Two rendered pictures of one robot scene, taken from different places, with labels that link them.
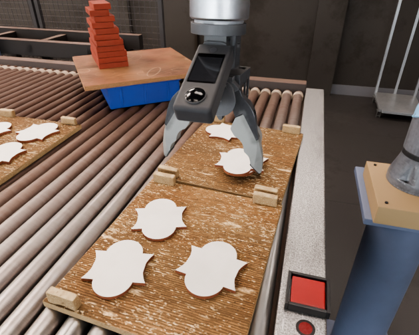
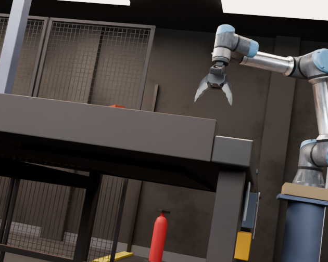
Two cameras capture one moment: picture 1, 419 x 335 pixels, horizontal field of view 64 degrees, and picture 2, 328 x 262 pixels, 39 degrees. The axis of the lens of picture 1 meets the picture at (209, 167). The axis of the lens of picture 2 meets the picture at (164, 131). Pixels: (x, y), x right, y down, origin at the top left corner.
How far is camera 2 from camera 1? 1.58 m
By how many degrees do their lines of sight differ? 40
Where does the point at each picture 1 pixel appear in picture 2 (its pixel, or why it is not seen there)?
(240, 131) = (225, 89)
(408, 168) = (301, 173)
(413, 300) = not seen: outside the picture
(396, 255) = (302, 231)
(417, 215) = (305, 187)
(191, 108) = (215, 68)
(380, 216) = (287, 188)
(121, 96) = not seen: hidden behind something
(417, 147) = (303, 161)
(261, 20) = (202, 200)
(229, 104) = (222, 79)
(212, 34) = (219, 60)
